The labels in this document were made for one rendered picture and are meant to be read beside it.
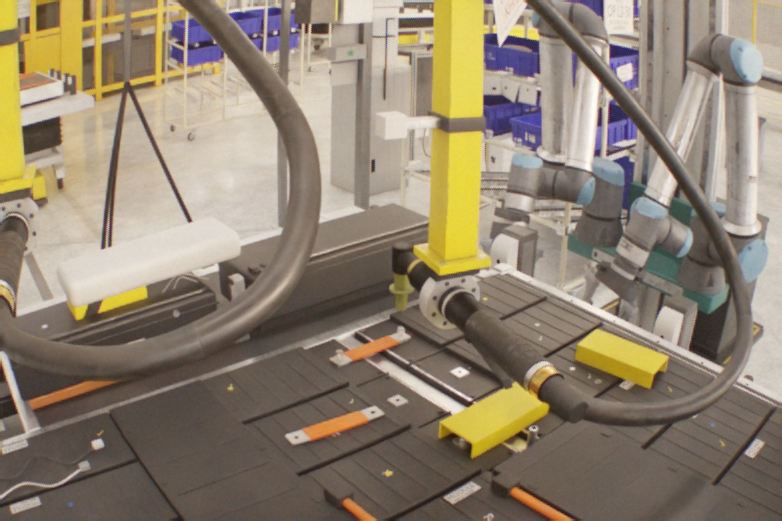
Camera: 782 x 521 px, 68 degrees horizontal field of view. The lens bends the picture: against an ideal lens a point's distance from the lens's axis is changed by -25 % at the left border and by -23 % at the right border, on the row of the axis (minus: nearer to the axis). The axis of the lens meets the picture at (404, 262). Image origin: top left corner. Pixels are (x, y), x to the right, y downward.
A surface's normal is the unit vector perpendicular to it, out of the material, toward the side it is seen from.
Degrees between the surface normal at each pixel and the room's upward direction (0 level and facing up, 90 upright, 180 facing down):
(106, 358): 45
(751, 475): 0
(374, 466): 0
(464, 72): 90
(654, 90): 90
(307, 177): 38
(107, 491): 0
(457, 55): 90
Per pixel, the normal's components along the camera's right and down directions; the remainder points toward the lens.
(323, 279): 0.65, 0.32
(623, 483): 0.02, -0.91
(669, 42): -0.77, 0.24
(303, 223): 0.32, -0.52
